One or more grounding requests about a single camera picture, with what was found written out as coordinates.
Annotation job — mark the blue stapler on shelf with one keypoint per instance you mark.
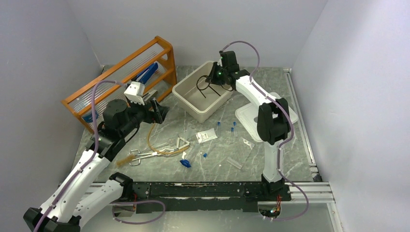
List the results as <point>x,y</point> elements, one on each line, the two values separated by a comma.
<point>146,74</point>

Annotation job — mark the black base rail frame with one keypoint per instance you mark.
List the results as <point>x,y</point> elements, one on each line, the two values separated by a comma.
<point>246,196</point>

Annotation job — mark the blue white roll on shelf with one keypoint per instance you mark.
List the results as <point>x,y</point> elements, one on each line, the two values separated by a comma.
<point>88,118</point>

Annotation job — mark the clear plastic funnel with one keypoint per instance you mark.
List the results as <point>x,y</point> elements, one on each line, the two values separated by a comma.
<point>190,134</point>

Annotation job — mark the beige plastic bin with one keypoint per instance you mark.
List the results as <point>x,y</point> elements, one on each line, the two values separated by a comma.
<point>190,99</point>

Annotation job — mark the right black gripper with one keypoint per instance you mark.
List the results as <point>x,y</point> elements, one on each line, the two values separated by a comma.
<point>212,78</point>

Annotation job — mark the orange wooden shelf rack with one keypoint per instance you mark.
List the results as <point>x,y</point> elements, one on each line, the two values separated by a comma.
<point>158,51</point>

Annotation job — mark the white bin lid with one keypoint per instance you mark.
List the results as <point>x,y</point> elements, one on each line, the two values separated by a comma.
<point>247,116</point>

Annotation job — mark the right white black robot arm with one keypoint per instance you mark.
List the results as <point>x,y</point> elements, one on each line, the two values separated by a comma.
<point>274,125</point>

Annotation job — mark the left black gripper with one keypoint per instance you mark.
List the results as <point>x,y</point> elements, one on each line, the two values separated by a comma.
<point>150,115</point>

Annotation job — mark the white plastic packet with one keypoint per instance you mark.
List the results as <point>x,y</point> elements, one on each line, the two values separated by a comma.
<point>206,135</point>

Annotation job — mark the grey white device on shelf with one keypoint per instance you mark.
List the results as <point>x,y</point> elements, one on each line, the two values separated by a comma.
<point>149,95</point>

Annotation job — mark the clear test tube rack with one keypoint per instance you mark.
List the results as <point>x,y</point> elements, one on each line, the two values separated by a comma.
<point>235,163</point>

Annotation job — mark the small clear plastic bag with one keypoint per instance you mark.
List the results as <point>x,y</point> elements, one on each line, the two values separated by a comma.
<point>248,143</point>

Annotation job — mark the white clay triangle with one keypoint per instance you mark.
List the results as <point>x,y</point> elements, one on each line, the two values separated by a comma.
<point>182,143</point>

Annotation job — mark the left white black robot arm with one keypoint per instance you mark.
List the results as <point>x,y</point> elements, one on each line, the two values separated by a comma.
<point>66,210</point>

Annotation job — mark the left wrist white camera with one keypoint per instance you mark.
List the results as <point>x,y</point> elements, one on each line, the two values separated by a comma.
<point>134,92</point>

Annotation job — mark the metal crucible tongs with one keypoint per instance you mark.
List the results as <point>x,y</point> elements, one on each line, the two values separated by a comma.
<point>136,156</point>

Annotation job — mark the black wire tripod stand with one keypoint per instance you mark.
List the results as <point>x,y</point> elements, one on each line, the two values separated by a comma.
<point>202,85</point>

